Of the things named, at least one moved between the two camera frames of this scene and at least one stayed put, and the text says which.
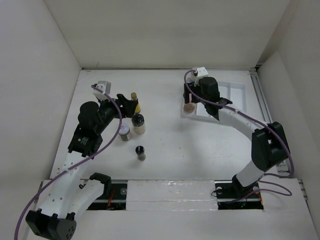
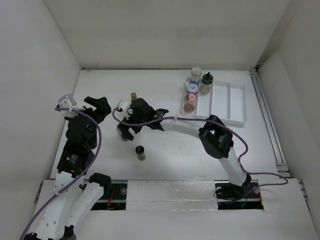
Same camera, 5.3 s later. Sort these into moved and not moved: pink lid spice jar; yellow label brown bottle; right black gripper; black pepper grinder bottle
Moved: right black gripper
Not moved: black pepper grinder bottle; yellow label brown bottle; pink lid spice jar
